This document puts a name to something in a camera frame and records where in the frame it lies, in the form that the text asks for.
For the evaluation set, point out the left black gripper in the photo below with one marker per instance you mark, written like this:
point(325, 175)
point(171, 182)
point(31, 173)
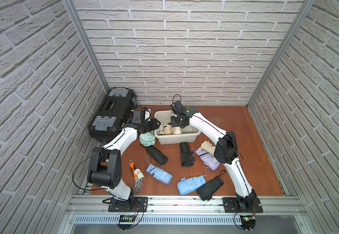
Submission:
point(151, 125)

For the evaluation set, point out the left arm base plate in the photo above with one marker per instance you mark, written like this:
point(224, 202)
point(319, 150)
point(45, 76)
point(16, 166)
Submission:
point(136, 204)

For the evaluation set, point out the black umbrella near box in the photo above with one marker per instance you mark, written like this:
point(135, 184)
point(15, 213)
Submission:
point(187, 158)

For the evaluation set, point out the controller board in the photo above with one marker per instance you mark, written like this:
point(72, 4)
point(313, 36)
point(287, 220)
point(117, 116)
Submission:
point(248, 222)
point(125, 222)

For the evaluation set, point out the light blue umbrella front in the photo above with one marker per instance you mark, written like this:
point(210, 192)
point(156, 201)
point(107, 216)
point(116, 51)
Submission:
point(188, 185)

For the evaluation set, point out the left controller board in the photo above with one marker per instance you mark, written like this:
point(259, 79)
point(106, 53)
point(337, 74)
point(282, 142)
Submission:
point(125, 222)

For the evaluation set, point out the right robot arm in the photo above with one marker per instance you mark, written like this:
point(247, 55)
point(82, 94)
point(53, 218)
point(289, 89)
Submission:
point(226, 151)

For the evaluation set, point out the black umbrella near left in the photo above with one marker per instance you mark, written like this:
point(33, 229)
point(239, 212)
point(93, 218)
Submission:
point(157, 155)

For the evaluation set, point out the beige umbrella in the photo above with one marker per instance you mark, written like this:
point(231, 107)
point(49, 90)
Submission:
point(176, 130)
point(209, 147)
point(167, 130)

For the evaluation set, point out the light blue umbrella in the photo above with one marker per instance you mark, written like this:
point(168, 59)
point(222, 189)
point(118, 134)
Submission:
point(188, 185)
point(158, 173)

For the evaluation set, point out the white plastic storage box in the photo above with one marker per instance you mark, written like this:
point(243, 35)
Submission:
point(188, 134)

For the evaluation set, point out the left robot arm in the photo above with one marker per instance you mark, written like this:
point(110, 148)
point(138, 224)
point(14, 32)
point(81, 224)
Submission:
point(105, 165)

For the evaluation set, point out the black plastic toolbox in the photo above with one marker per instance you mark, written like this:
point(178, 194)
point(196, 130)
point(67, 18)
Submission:
point(112, 114)

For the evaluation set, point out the right controller board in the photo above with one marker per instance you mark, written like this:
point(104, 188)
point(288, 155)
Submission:
point(248, 222)

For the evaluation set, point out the orange handled adjustable wrench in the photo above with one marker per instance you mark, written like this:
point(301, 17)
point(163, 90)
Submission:
point(138, 184)

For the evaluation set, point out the white pipe fitting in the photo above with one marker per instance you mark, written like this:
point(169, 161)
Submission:
point(138, 175)

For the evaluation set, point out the aluminium front rail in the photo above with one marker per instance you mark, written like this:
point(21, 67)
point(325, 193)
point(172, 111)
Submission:
point(186, 205)

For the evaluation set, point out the black umbrella front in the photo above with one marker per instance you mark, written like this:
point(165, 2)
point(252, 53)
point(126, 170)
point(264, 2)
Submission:
point(207, 190)

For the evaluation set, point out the mint green folded umbrella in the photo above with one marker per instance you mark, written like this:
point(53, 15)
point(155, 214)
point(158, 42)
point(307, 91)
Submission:
point(147, 139)

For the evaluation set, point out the lilac folded umbrella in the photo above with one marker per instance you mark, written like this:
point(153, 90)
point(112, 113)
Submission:
point(209, 160)

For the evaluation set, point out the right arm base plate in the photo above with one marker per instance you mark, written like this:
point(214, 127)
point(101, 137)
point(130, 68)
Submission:
point(235, 204)

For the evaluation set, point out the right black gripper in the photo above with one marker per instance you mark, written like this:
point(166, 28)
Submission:
point(173, 118)

